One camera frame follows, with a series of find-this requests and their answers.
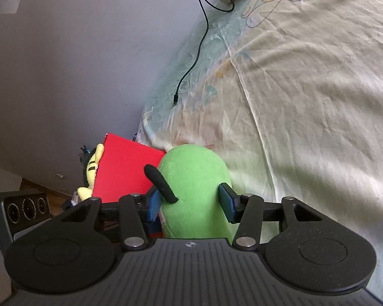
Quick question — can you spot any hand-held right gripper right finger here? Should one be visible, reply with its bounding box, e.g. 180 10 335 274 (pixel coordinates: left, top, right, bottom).
218 183 323 252

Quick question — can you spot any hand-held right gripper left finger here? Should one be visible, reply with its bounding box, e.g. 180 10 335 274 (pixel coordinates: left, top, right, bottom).
60 186 163 252

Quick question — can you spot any green plush toy with moustache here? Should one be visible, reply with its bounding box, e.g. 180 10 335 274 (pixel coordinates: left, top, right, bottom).
143 144 233 239

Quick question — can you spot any red cardboard box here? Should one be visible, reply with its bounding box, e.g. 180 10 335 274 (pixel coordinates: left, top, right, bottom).
92 133 167 204

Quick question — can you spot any yellow striped plush toy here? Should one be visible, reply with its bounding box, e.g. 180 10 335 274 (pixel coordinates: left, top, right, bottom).
77 143 105 202

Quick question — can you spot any blue spiky toy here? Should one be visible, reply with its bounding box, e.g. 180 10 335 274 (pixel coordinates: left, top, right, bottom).
79 146 94 167

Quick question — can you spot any black charging cable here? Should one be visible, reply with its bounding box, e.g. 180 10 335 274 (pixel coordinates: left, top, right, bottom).
173 0 235 106

